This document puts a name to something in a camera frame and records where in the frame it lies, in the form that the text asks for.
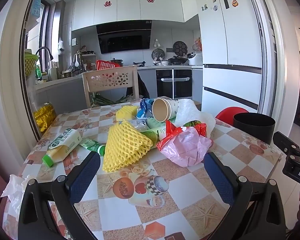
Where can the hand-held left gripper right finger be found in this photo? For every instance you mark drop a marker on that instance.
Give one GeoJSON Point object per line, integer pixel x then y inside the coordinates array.
{"type": "Point", "coordinates": [218, 177]}

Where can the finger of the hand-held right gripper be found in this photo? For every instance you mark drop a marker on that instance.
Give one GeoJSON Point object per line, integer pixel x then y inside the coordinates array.
{"type": "Point", "coordinates": [285, 143]}

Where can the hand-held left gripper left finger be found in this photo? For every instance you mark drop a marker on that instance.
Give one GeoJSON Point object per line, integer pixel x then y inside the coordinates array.
{"type": "Point", "coordinates": [86, 177]}

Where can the green tube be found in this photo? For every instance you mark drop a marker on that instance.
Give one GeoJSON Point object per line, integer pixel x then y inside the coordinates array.
{"type": "Point", "coordinates": [90, 144]}

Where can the pale bottle with green cap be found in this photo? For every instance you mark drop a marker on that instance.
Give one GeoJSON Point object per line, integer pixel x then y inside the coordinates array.
{"type": "Point", "coordinates": [63, 141]}

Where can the pink plastic bag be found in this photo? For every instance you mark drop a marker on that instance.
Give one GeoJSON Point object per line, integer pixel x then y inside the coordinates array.
{"type": "Point", "coordinates": [187, 147]}

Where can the yellow foam fruit net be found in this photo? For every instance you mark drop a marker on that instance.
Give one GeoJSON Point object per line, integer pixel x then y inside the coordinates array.
{"type": "Point", "coordinates": [125, 142]}

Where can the green red snack wrapper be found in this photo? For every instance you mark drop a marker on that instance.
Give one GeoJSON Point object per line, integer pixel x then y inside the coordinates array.
{"type": "Point", "coordinates": [196, 126]}

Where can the white plastic bag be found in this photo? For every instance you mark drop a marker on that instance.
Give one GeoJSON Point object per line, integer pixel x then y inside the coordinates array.
{"type": "Point", "coordinates": [60, 46]}
{"type": "Point", "coordinates": [190, 115]}

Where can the green coconut water bottle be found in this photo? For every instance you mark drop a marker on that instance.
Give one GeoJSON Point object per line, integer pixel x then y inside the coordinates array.
{"type": "Point", "coordinates": [157, 132]}

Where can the yellow sponge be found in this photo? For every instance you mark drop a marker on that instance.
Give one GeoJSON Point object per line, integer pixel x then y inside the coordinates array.
{"type": "Point", "coordinates": [126, 112]}

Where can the green sponge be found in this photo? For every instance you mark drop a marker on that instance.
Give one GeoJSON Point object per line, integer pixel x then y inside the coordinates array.
{"type": "Point", "coordinates": [156, 124]}

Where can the paper cup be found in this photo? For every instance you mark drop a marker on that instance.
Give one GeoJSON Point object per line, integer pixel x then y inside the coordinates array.
{"type": "Point", "coordinates": [165, 108]}

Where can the blue plastic wrapper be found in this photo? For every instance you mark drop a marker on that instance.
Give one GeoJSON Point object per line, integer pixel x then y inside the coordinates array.
{"type": "Point", "coordinates": [145, 107]}

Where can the red and black trash bin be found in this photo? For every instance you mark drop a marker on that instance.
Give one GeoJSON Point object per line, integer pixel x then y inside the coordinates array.
{"type": "Point", "coordinates": [230, 113]}

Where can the checked printed tablecloth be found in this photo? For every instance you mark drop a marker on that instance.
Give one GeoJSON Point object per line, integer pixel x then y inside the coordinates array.
{"type": "Point", "coordinates": [190, 205]}

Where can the gold foil bag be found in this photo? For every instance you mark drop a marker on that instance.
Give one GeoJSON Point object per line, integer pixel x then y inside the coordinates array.
{"type": "Point", "coordinates": [43, 117]}

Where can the crumpled clear plastic bag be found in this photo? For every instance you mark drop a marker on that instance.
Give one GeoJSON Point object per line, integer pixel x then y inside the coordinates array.
{"type": "Point", "coordinates": [13, 192]}

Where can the green onions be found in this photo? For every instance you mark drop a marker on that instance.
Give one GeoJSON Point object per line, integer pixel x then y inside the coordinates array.
{"type": "Point", "coordinates": [102, 100]}

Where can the black built-in oven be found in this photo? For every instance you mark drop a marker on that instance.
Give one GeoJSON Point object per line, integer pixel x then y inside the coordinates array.
{"type": "Point", "coordinates": [182, 85]}

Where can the white laundry basket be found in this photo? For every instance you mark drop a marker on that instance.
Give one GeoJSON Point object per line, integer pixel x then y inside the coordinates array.
{"type": "Point", "coordinates": [107, 80]}

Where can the red plastic basket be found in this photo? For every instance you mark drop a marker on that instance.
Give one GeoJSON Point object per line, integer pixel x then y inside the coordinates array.
{"type": "Point", "coordinates": [106, 65]}

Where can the white refrigerator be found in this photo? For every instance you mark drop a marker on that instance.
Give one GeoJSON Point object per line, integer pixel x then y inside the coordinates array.
{"type": "Point", "coordinates": [230, 42]}

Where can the green dish soap bottle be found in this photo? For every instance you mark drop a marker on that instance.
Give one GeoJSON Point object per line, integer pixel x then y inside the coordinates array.
{"type": "Point", "coordinates": [38, 72]}

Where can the metal cooking pot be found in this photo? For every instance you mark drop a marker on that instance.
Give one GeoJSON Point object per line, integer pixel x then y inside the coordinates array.
{"type": "Point", "coordinates": [116, 61]}

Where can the white rice cooker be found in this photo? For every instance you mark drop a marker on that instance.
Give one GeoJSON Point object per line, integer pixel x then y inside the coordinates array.
{"type": "Point", "coordinates": [195, 58]}

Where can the black wok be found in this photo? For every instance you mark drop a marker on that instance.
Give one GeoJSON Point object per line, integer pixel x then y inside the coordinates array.
{"type": "Point", "coordinates": [177, 60]}

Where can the gas stove burner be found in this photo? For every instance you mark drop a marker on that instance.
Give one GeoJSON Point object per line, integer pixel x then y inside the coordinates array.
{"type": "Point", "coordinates": [139, 63]}

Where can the green plastic basket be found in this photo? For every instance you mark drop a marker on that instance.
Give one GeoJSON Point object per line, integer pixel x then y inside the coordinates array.
{"type": "Point", "coordinates": [30, 63]}

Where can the orange hanging bag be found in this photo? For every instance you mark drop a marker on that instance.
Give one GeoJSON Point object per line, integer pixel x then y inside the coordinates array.
{"type": "Point", "coordinates": [198, 43]}

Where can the white hanging plastic bag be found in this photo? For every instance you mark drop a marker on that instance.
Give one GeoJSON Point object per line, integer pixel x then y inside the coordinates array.
{"type": "Point", "coordinates": [60, 46]}

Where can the black kitchen faucet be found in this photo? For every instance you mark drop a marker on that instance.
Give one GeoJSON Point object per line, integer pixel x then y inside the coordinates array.
{"type": "Point", "coordinates": [43, 48]}

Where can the round black moulded pan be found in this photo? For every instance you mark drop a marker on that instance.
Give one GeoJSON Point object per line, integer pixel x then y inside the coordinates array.
{"type": "Point", "coordinates": [180, 47]}

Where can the black range hood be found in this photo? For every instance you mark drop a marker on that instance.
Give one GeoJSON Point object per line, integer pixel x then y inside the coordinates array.
{"type": "Point", "coordinates": [125, 38]}

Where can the white upper cabinets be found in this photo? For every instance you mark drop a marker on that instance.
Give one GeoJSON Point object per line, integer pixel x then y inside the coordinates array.
{"type": "Point", "coordinates": [127, 7]}

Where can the blue paper sheet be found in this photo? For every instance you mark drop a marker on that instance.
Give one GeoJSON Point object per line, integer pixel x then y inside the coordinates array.
{"type": "Point", "coordinates": [36, 3]}

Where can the white sliding door frame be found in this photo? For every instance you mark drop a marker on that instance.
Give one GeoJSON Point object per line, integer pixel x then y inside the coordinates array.
{"type": "Point", "coordinates": [270, 55]}

